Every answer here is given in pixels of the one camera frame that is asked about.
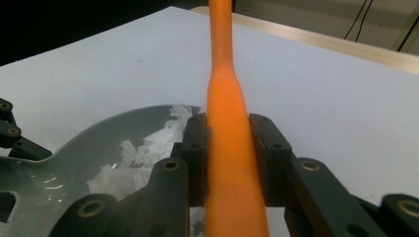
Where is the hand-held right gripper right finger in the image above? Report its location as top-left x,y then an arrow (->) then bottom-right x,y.
248,113 -> 297,207

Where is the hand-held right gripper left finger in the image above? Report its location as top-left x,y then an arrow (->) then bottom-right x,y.
171,113 -> 210,208

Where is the orange brush with grey bristles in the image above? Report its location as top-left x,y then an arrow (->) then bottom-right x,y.
205,0 -> 271,237

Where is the pile of white paper scraps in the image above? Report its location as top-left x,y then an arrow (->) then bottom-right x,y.
87,105 -> 207,237

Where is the grey dustpan with orange edge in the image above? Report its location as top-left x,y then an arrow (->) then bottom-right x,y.
0,104 -> 203,237

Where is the white table mat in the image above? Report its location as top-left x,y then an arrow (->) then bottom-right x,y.
0,6 -> 419,237

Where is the black cable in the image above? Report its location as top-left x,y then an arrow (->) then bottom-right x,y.
344,0 -> 369,40
355,0 -> 376,42

